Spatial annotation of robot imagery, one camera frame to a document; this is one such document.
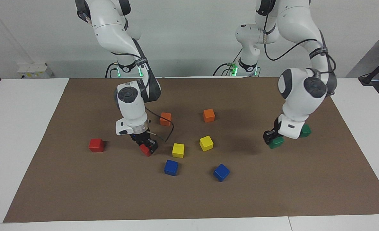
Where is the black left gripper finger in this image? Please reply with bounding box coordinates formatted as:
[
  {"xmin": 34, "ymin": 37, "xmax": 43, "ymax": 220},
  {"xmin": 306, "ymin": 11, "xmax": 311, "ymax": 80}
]
[{"xmin": 263, "ymin": 129, "xmax": 275, "ymax": 144}]

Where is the red wooden cube block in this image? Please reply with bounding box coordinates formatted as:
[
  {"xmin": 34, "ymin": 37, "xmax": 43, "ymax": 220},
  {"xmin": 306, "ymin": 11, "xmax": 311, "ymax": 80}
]
[
  {"xmin": 139, "ymin": 144, "xmax": 153, "ymax": 157},
  {"xmin": 89, "ymin": 138, "xmax": 105, "ymax": 153}
]

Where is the green wooden cube block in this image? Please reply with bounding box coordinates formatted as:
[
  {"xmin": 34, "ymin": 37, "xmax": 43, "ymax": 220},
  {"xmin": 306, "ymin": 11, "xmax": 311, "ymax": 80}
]
[
  {"xmin": 268, "ymin": 136, "xmax": 285, "ymax": 149},
  {"xmin": 299, "ymin": 124, "xmax": 312, "ymax": 138}
]

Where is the yellow wooden cube block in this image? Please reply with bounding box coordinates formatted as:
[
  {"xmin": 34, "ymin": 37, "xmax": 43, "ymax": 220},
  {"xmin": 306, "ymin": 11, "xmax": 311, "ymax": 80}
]
[
  {"xmin": 172, "ymin": 143, "xmax": 185, "ymax": 158},
  {"xmin": 199, "ymin": 135, "xmax": 214, "ymax": 152}
]

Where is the blue wooden cube block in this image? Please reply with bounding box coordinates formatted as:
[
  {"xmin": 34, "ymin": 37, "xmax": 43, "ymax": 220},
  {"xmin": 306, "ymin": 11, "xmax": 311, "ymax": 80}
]
[
  {"xmin": 164, "ymin": 159, "xmax": 179, "ymax": 176},
  {"xmin": 213, "ymin": 164, "xmax": 230, "ymax": 182}
]

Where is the orange wooden cube block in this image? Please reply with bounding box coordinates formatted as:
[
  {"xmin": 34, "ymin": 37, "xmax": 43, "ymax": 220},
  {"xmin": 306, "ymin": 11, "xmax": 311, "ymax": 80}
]
[
  {"xmin": 159, "ymin": 112, "xmax": 172, "ymax": 126},
  {"xmin": 203, "ymin": 108, "xmax": 216, "ymax": 123}
]

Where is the brown table mat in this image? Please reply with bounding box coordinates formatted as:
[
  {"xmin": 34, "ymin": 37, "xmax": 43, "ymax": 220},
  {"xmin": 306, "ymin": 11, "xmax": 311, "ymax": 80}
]
[{"xmin": 3, "ymin": 77, "xmax": 379, "ymax": 223}]

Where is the black stand with pole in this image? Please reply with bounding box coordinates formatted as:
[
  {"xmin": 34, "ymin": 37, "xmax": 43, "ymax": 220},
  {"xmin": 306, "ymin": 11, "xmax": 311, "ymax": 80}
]
[{"xmin": 358, "ymin": 51, "xmax": 379, "ymax": 86}]

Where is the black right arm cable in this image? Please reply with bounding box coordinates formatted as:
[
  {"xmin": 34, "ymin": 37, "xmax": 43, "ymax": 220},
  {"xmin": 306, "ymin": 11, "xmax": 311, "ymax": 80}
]
[{"xmin": 111, "ymin": 51, "xmax": 174, "ymax": 142}]

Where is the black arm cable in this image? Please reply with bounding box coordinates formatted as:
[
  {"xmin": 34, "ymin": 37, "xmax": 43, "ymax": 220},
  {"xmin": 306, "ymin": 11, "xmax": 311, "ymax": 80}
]
[
  {"xmin": 111, "ymin": 51, "xmax": 174, "ymax": 142},
  {"xmin": 263, "ymin": 13, "xmax": 337, "ymax": 97}
]

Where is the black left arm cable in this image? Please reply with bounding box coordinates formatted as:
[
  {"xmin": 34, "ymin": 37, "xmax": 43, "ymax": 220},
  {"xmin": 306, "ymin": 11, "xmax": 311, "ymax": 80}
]
[{"xmin": 263, "ymin": 13, "xmax": 337, "ymax": 97}]

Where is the black right base cable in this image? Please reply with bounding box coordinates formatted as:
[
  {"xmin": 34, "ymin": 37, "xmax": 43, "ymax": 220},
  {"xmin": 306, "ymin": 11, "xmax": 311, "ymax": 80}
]
[{"xmin": 105, "ymin": 62, "xmax": 118, "ymax": 78}]

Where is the black base cable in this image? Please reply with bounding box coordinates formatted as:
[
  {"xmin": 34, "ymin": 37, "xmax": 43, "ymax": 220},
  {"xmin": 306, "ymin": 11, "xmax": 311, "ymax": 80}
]
[
  {"xmin": 213, "ymin": 48, "xmax": 243, "ymax": 77},
  {"xmin": 105, "ymin": 62, "xmax": 118, "ymax": 78}
]

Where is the black left base cable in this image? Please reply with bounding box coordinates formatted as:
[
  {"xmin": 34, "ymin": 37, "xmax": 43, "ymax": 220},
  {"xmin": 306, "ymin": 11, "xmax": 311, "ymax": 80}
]
[{"xmin": 213, "ymin": 48, "xmax": 243, "ymax": 77}]

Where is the white wall socket box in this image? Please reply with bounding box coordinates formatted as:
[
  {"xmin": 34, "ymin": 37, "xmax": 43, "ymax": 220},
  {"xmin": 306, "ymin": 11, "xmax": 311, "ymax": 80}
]
[{"xmin": 17, "ymin": 63, "xmax": 53, "ymax": 79}]

